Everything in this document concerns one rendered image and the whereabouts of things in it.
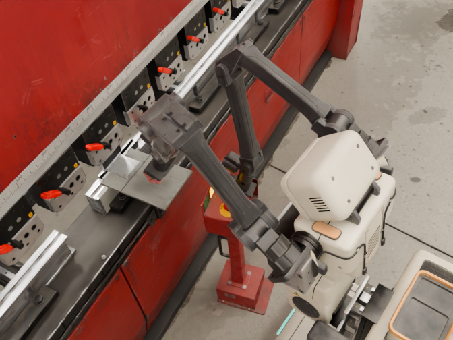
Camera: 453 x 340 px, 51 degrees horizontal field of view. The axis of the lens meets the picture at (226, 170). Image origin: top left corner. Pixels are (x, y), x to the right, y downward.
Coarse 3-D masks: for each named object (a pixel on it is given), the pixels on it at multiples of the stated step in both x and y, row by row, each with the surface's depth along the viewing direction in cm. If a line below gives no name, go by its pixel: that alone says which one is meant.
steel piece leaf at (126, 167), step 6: (120, 156) 171; (114, 162) 170; (120, 162) 170; (126, 162) 169; (132, 162) 169; (138, 162) 169; (114, 168) 168; (120, 168) 168; (126, 168) 168; (132, 168) 167; (138, 168) 167; (120, 174) 166; (126, 174) 166; (132, 174) 165
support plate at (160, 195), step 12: (132, 156) 171; (144, 156) 171; (144, 168) 167; (180, 168) 166; (108, 180) 165; (120, 180) 164; (132, 180) 164; (144, 180) 164; (168, 180) 163; (180, 180) 162; (132, 192) 161; (144, 192) 160; (156, 192) 160; (168, 192) 159; (156, 204) 157; (168, 204) 156
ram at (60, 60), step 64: (0, 0) 104; (64, 0) 120; (128, 0) 142; (192, 0) 175; (0, 64) 109; (64, 64) 127; (128, 64) 153; (0, 128) 115; (64, 128) 135; (0, 192) 122
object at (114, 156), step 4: (116, 148) 167; (120, 148) 169; (116, 152) 168; (120, 152) 172; (112, 156) 166; (116, 156) 168; (108, 160) 165; (112, 160) 167; (104, 164) 164; (108, 164) 166; (100, 168) 165; (104, 168) 165; (108, 168) 168; (104, 172) 167
